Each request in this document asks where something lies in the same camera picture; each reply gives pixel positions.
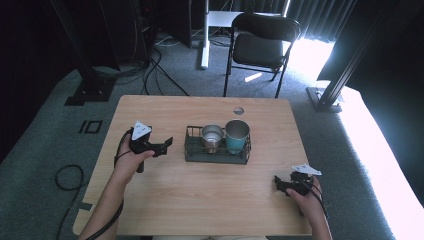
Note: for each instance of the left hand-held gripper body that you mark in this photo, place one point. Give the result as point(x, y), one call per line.
point(140, 140)

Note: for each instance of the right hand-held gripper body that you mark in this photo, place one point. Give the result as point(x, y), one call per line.
point(301, 181)

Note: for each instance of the steel cup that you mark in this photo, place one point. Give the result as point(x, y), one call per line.
point(212, 136)

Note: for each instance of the teal cup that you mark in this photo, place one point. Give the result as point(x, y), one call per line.
point(236, 136)

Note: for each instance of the person's right hand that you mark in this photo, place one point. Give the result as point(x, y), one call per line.
point(308, 200)

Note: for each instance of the person's left hand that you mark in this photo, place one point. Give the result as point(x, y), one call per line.
point(128, 163)

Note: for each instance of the black metal profile stand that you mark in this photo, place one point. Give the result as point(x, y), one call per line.
point(328, 93)

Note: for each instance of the black folding chair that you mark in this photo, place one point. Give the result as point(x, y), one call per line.
point(260, 50)

